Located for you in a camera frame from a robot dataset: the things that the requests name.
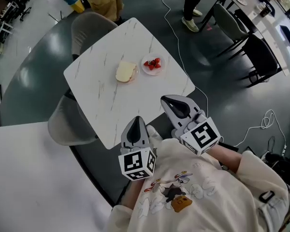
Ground long grey table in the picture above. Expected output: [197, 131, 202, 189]
[221, 0, 290, 77]

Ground black office chair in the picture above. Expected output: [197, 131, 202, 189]
[18, 5, 32, 22]

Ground person's right forearm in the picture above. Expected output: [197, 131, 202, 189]
[207, 141, 245, 176]

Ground dark laptop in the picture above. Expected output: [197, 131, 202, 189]
[278, 25, 290, 51]

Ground white marble table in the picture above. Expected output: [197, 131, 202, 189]
[63, 17, 196, 150]

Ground black strap buckle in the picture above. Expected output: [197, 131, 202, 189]
[258, 190, 276, 203]

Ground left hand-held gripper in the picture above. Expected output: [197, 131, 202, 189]
[117, 116, 158, 181]

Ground person's white shoe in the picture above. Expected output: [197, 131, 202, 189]
[145, 124, 164, 141]

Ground yellow bin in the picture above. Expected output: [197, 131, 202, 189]
[69, 0, 85, 13]

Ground cream printed sweatshirt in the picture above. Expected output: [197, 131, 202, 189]
[107, 138, 290, 232]

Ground person's left forearm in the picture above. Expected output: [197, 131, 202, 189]
[121, 177, 146, 208]

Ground white cable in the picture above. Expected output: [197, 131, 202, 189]
[232, 109, 287, 147]
[161, 0, 210, 117]

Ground pile of red strawberries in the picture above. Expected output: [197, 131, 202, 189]
[143, 58, 161, 71]

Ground white office desks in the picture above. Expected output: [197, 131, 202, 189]
[0, 18, 15, 56]

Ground grey shell chair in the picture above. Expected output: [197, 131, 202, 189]
[71, 11, 118, 60]
[47, 94, 99, 147]

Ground black equipment bag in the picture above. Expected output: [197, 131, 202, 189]
[260, 148, 290, 186]

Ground small clear plate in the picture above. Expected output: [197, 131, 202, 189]
[141, 52, 166, 77]

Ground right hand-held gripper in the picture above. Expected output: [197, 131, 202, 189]
[160, 94, 221, 156]

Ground white bread slice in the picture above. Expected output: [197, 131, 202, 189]
[115, 61, 138, 83]

